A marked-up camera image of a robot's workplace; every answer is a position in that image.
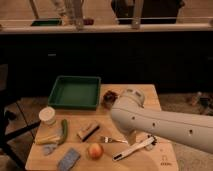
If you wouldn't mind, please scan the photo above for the wooden whiteboard eraser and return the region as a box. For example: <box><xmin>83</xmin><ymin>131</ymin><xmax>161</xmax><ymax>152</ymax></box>
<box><xmin>77</xmin><ymin>121</ymin><xmax>100</xmax><ymax>142</ymax></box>

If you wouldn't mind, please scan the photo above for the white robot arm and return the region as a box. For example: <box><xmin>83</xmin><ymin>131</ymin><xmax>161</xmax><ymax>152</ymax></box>
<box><xmin>110</xmin><ymin>88</ymin><xmax>213</xmax><ymax>154</ymax></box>

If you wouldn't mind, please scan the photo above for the green plastic tray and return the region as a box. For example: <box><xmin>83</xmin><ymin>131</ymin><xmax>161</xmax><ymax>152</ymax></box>
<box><xmin>48</xmin><ymin>76</ymin><xmax>101</xmax><ymax>110</ymax></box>

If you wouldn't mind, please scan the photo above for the silver fork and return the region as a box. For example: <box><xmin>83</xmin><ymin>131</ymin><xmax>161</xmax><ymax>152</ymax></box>
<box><xmin>100</xmin><ymin>136</ymin><xmax>128</xmax><ymax>143</ymax></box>

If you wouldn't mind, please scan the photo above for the red yellow apple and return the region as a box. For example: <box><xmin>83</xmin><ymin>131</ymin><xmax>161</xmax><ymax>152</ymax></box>
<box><xmin>87</xmin><ymin>143</ymin><xmax>104</xmax><ymax>160</ymax></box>

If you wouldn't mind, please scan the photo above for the blue sponge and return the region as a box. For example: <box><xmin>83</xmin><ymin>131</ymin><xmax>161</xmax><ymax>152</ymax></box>
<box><xmin>58</xmin><ymin>148</ymin><xmax>80</xmax><ymax>171</ymax></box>

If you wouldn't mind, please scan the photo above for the green cucumber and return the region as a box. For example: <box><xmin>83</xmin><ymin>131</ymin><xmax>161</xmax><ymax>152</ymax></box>
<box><xmin>59</xmin><ymin>119</ymin><xmax>68</xmax><ymax>145</ymax></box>

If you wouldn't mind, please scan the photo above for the grey crumpled cloth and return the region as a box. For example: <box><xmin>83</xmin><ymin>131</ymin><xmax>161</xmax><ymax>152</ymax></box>
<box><xmin>42</xmin><ymin>144</ymin><xmax>58</xmax><ymax>155</ymax></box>

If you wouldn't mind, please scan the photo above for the black chair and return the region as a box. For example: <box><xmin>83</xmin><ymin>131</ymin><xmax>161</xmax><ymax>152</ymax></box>
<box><xmin>0</xmin><ymin>63</ymin><xmax>40</xmax><ymax>169</ymax></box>

